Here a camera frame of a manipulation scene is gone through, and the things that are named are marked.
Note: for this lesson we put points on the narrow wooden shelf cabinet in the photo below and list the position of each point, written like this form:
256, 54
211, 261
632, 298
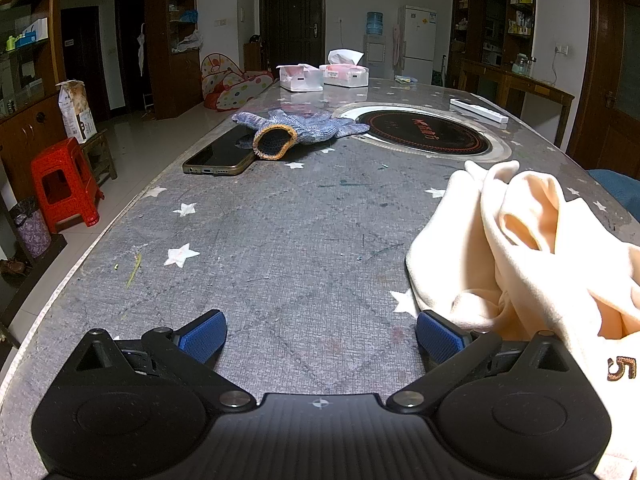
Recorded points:
175, 85

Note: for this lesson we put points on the grey star-print tablecloth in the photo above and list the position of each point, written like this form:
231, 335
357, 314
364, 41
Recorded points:
300, 240

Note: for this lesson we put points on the white refrigerator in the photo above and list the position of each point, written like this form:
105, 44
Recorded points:
417, 45

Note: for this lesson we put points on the wide wooden shelf cabinet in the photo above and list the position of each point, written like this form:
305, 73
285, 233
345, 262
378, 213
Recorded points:
25, 130

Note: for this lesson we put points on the dark wooden door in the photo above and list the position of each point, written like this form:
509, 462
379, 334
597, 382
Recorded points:
292, 20

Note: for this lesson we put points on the folded white umbrella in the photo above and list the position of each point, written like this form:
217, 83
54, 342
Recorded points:
142, 50

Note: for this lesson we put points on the cream sweatshirt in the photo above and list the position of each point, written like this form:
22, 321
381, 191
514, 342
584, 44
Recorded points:
525, 260

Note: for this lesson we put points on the patterned waste bin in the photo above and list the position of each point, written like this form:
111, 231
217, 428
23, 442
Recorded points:
32, 232

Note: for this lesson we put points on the dark smartphone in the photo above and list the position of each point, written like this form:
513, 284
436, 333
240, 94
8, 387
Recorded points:
220, 152

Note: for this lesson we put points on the blue patterned sock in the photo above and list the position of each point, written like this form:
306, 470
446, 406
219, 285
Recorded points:
310, 127

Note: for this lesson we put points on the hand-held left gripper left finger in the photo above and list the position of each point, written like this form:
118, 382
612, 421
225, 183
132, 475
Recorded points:
202, 335

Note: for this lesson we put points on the white water dispenser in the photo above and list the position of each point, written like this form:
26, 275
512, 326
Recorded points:
375, 57

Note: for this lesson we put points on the round black induction cooktop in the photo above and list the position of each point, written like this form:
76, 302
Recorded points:
425, 132

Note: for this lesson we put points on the white printed paper sack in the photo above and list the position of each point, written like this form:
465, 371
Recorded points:
77, 110

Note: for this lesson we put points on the small tissue packet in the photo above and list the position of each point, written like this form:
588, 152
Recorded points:
405, 79

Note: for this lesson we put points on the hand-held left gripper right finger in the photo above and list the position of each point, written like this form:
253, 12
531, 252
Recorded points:
440, 337

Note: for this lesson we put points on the small wooden stool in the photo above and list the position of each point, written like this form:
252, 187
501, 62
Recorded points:
102, 152

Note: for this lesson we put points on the blue sofa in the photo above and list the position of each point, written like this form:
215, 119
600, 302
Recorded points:
620, 185

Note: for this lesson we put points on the red plastic stool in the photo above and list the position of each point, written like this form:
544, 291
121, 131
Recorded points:
65, 180

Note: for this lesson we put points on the glass jar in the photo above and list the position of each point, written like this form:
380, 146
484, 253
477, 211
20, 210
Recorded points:
522, 64

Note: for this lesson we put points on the blue water bottle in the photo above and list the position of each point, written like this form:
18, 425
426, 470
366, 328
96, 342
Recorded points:
375, 24

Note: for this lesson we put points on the polka dot play tent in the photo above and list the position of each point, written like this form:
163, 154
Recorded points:
235, 90

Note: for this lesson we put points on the white remote control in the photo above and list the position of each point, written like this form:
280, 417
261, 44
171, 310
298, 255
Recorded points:
480, 111

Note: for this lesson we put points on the wooden side table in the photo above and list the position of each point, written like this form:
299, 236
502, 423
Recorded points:
520, 82

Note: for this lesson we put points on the brown shoe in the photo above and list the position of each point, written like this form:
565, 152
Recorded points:
12, 266

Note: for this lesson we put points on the wooden door with glass pane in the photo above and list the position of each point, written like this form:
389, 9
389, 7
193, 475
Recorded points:
600, 60

